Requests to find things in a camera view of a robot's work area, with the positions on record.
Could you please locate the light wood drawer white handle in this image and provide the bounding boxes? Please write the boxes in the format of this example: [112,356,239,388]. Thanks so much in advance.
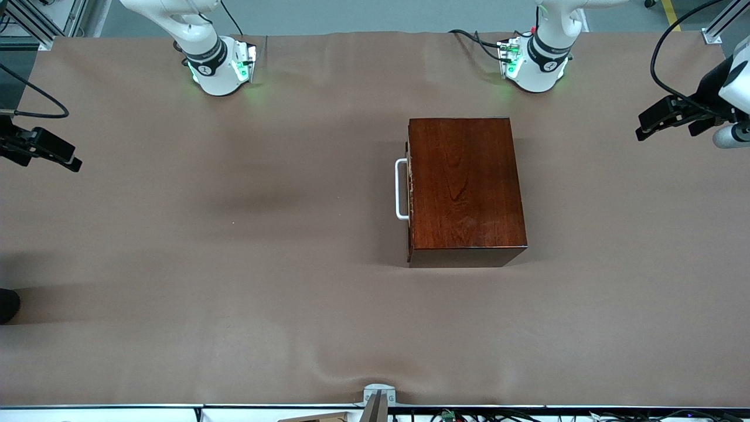
[395,141,414,261]

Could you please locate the black round shoe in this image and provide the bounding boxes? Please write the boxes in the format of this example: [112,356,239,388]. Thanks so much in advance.
[0,288,21,324]

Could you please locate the dark brown wooden cabinet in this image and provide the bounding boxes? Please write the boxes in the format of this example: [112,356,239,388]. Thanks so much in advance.
[407,117,528,268]

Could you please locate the brown table cloth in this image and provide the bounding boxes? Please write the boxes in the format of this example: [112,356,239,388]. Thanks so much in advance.
[0,30,750,408]

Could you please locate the tan wooden board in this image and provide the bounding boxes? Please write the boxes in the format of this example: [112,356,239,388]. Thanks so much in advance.
[278,411,352,422]

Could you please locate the aluminium frame profile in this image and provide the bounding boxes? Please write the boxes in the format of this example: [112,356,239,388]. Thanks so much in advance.
[702,0,750,45]
[0,0,88,50]

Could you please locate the black left arm base cables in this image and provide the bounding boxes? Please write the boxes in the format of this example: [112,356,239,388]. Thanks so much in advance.
[448,29,519,62]

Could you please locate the black right arm base cable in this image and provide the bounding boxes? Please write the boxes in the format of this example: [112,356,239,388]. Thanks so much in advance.
[220,0,247,36]

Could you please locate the white table edge rail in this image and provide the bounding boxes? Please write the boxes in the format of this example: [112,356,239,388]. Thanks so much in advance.
[0,403,750,422]

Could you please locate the grey metal clamp bracket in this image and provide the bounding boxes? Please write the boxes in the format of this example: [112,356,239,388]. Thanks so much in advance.
[362,384,397,422]

